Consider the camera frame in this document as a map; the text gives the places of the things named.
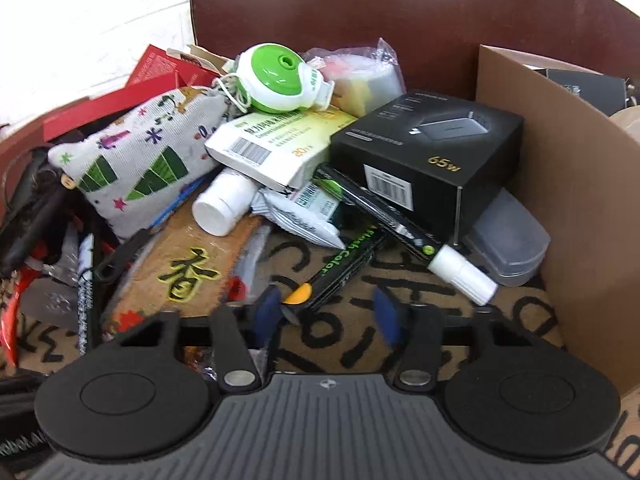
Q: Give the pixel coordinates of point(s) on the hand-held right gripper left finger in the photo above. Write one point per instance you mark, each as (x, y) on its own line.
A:
(270, 310)

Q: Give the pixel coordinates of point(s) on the clear plastic case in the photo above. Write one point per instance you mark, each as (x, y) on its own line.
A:
(510, 245)

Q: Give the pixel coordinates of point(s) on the clear bag of sponges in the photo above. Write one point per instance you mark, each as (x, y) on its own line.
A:
(360, 80)

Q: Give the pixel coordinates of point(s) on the tan printed mat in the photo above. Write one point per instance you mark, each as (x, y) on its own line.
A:
(340, 330)

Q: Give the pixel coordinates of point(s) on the small black box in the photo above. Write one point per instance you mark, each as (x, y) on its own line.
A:
(590, 90)

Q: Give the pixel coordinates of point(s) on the dark brown chair back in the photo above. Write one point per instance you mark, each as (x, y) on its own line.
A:
(425, 15)

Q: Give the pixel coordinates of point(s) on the beige tape roll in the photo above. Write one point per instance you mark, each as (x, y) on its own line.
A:
(629, 125)

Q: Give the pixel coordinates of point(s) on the black pen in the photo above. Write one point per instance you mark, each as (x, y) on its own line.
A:
(117, 260)

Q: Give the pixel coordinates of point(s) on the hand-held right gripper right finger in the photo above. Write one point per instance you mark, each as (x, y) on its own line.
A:
(390, 315)

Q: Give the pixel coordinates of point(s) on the black marker white cap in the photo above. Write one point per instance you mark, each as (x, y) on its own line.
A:
(465, 275)

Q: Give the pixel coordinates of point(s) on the white plastic bottle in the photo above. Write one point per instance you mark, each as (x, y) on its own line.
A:
(220, 205)

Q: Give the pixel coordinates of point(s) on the white medicine box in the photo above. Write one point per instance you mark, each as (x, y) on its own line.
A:
(270, 145)

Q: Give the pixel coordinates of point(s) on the blue pen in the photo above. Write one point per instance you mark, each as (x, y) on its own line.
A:
(175, 207)

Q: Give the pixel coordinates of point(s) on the white green foil sachet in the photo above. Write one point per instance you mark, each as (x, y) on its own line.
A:
(300, 220)

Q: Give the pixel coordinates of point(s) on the brown snack packet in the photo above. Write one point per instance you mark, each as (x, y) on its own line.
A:
(200, 255)

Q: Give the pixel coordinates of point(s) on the green white round device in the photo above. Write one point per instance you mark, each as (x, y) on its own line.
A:
(270, 77)

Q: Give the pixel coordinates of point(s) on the black charger box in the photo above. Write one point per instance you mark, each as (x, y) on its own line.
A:
(450, 160)

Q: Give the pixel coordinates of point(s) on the tree print fabric pouch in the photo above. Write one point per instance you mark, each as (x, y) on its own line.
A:
(135, 160)

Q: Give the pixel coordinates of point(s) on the black marker orange cap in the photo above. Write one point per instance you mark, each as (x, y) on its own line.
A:
(340, 265)

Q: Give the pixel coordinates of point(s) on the red cardboard box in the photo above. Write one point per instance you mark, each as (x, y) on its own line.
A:
(155, 67)

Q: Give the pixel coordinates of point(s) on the white blue tube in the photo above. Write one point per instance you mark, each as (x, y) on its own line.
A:
(85, 280)

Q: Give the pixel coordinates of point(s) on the brown cardboard box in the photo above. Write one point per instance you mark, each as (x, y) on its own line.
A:
(575, 200)

